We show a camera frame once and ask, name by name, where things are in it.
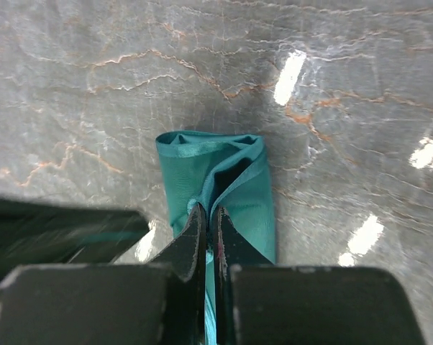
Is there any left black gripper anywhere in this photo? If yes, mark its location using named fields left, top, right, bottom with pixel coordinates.
left=0, top=197, right=150, bottom=282

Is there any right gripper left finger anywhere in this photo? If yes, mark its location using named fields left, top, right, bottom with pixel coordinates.
left=146, top=203, right=206, bottom=344

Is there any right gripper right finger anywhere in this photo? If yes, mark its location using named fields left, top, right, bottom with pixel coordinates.
left=211, top=206, right=272, bottom=344

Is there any teal satin napkin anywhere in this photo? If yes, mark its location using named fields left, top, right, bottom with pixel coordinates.
left=154, top=130, right=277, bottom=345

